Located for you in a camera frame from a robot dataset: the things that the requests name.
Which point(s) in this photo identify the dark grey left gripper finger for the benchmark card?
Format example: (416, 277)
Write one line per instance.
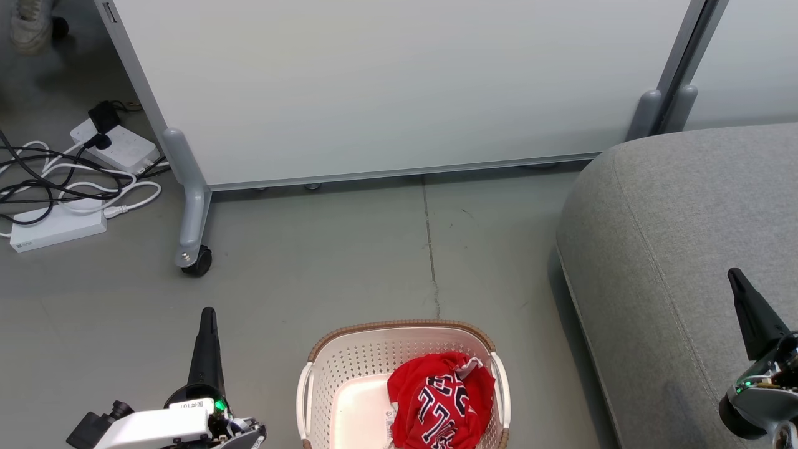
(206, 355)

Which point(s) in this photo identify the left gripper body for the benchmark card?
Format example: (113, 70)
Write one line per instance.
(162, 430)

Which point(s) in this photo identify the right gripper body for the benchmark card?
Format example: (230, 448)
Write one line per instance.
(770, 399)

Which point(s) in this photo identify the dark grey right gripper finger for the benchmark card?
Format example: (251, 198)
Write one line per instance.
(757, 324)

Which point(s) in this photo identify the red jersey with letter print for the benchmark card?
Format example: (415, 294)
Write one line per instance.
(436, 399)

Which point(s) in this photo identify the grey fabric sofa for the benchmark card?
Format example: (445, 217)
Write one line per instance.
(673, 249)

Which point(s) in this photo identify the black caster wheel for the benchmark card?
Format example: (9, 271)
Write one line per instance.
(199, 262)

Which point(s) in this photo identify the white perforated laundry basket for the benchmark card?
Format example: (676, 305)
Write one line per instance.
(349, 368)

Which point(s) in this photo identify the grey partition leg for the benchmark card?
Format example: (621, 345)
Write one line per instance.
(192, 206)

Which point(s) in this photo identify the white flat box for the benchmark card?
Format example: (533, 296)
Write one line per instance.
(56, 227)

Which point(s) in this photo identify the barcode sticker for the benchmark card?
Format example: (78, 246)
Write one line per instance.
(389, 430)

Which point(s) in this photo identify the white power strip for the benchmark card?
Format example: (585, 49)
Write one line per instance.
(128, 149)

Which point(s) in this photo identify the black plug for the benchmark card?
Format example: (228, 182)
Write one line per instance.
(98, 141)

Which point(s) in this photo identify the black power adapter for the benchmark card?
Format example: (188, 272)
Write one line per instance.
(103, 116)

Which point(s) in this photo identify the white partition panel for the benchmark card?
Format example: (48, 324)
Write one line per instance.
(748, 62)
(399, 87)

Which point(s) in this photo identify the beige shoe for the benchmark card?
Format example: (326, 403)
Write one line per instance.
(30, 28)

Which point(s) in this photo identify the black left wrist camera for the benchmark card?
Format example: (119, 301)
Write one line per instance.
(93, 430)

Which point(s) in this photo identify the grey partition foot post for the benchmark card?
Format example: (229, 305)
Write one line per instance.
(681, 109)
(644, 115)

